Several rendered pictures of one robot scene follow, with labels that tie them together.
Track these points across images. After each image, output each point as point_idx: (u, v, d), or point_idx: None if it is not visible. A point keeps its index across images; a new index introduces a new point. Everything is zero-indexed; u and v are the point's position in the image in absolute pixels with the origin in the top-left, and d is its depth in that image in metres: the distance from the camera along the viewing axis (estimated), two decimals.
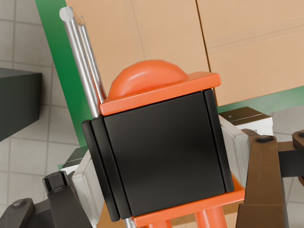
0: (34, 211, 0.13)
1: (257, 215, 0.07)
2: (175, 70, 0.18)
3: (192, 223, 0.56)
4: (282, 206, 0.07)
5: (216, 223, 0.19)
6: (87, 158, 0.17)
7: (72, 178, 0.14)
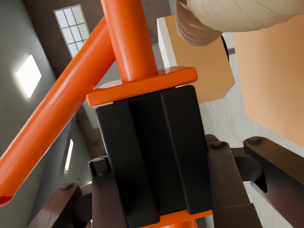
0: (81, 193, 0.14)
1: (232, 217, 0.08)
2: None
3: None
4: (253, 206, 0.08)
5: None
6: None
7: None
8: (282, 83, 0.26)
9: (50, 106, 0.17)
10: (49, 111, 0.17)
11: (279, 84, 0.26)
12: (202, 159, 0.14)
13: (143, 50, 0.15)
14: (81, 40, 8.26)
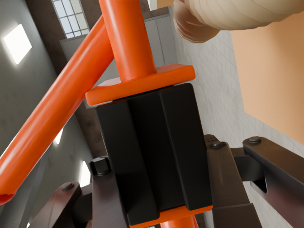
0: (82, 193, 0.14)
1: (232, 217, 0.08)
2: None
3: None
4: (253, 206, 0.08)
5: None
6: None
7: None
8: (280, 79, 0.26)
9: (50, 105, 0.17)
10: (48, 110, 0.17)
11: (277, 80, 0.27)
12: (200, 156, 0.14)
13: (141, 49, 0.15)
14: (73, 14, 8.11)
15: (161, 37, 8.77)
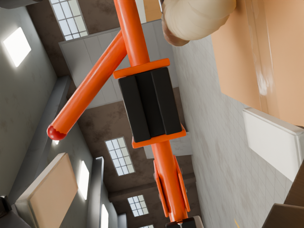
0: None
1: (290, 218, 0.07)
2: None
3: (264, 113, 0.35)
4: None
5: None
6: (42, 177, 0.15)
7: (16, 203, 0.13)
8: (237, 65, 0.40)
9: (90, 80, 0.31)
10: (89, 83, 0.31)
11: (235, 65, 0.41)
12: (172, 105, 0.28)
13: (142, 49, 0.28)
14: (72, 17, 8.26)
15: (159, 39, 8.92)
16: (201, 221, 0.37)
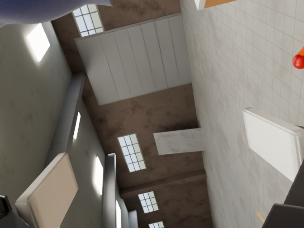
0: None
1: (290, 218, 0.07)
2: None
3: None
4: None
5: None
6: (42, 177, 0.15)
7: (16, 203, 0.13)
8: None
9: None
10: None
11: None
12: None
13: None
14: (88, 13, 8.33)
15: (173, 35, 8.99)
16: None
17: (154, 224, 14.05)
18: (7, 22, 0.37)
